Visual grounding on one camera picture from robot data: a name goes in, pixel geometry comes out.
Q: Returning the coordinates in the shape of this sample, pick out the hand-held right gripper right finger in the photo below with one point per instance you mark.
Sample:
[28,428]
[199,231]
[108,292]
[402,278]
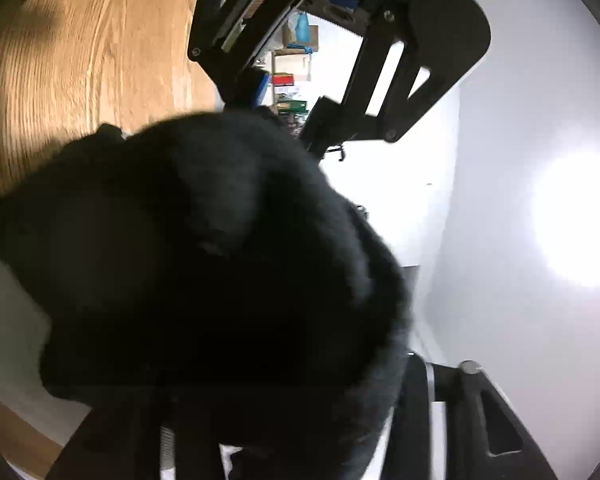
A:
[414,410]

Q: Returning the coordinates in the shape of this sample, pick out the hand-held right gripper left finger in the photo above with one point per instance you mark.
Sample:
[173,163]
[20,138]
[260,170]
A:
[120,450]

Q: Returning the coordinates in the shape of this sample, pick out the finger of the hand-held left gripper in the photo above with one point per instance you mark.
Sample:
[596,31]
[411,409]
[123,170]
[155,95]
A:
[261,89]
[330,125]

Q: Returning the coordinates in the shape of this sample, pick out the black garment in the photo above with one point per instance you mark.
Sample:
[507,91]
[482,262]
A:
[180,285]

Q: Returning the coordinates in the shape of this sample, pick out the cluttered storage shelf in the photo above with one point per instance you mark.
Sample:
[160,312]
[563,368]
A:
[292,67]

